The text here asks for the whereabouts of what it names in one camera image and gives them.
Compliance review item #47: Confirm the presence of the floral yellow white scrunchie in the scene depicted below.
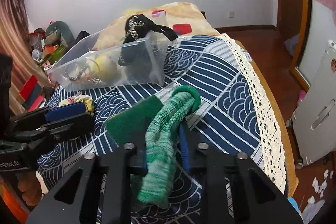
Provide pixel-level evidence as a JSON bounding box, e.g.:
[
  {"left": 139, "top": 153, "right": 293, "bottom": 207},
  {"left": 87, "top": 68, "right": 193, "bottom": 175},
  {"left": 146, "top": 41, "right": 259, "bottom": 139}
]
[{"left": 59, "top": 94, "right": 94, "bottom": 114}]

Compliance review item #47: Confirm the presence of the dark purple clothes pile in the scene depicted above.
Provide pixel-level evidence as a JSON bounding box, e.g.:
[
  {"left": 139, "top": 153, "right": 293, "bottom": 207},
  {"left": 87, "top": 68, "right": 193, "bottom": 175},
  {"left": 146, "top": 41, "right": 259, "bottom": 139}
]
[{"left": 68, "top": 31, "right": 91, "bottom": 48}]

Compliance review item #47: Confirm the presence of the brown wooden door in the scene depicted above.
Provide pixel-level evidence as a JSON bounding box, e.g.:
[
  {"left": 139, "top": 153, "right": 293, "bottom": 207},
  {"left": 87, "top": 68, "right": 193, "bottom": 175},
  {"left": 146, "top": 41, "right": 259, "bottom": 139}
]
[{"left": 277, "top": 0, "right": 312, "bottom": 91}]

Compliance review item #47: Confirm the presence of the black gold chain bag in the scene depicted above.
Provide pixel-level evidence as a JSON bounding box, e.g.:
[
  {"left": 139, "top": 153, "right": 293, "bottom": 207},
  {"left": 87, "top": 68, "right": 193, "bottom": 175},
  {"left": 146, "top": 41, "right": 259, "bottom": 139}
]
[{"left": 118, "top": 14, "right": 178, "bottom": 67}]

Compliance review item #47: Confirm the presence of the person's left hand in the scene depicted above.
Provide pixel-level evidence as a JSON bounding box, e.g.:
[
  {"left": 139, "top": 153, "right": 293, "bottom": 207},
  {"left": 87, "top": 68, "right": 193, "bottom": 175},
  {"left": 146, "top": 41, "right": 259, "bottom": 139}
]
[{"left": 16, "top": 170, "right": 43, "bottom": 206}]

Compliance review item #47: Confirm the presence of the green cardboard box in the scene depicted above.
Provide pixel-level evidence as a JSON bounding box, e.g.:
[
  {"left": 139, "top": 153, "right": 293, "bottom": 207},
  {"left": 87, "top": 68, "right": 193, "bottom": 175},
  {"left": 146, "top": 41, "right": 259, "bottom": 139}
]
[{"left": 40, "top": 44, "right": 66, "bottom": 64}]

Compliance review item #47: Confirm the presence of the clear plastic storage box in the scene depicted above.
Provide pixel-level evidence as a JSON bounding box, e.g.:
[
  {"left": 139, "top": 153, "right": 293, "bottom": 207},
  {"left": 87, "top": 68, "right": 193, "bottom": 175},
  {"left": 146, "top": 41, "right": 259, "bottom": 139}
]
[{"left": 47, "top": 21, "right": 171, "bottom": 92}]

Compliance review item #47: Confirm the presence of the grey green plush toy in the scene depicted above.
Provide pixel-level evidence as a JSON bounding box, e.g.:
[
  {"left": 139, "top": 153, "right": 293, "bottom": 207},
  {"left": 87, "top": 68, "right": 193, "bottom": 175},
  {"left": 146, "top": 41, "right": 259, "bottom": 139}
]
[{"left": 45, "top": 21, "right": 74, "bottom": 47}]

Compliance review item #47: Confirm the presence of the blue white patterned bedspread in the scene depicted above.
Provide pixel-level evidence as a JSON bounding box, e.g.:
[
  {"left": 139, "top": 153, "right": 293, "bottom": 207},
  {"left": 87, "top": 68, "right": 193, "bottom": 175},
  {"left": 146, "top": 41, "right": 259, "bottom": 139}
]
[{"left": 36, "top": 33, "right": 287, "bottom": 224}]

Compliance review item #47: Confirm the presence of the red box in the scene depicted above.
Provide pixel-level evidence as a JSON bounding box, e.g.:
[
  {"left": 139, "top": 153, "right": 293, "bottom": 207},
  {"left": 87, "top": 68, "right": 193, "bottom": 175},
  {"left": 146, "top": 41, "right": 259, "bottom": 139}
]
[{"left": 19, "top": 75, "right": 38, "bottom": 102}]

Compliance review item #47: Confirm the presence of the pink striped curtain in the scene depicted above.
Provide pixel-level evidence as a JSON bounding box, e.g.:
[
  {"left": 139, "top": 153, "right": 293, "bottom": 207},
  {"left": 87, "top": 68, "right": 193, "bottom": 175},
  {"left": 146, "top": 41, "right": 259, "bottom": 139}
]
[{"left": 1, "top": 0, "right": 49, "bottom": 114}]

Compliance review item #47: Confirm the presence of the yellow plush ball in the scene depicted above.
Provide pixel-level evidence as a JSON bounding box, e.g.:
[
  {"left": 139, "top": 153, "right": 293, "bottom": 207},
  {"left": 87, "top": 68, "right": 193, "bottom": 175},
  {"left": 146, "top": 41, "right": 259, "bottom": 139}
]
[{"left": 86, "top": 55, "right": 118, "bottom": 81}]

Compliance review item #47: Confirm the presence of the pink rabbit toy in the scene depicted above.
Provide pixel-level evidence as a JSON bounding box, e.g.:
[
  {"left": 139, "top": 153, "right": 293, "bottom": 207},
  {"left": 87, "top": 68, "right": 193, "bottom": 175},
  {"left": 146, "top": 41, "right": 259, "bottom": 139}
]
[{"left": 43, "top": 60, "right": 53, "bottom": 75}]

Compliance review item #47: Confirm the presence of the green knitted sock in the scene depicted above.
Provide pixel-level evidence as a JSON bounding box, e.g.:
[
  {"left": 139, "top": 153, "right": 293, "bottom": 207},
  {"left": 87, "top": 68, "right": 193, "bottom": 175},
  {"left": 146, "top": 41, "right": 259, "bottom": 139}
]
[{"left": 104, "top": 86, "right": 201, "bottom": 210}]

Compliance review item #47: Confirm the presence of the colourful beige fleece blanket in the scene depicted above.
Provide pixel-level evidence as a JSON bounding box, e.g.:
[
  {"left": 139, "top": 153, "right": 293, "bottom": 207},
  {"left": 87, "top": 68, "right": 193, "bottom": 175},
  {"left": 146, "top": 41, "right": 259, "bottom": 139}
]
[{"left": 92, "top": 2, "right": 219, "bottom": 51}]

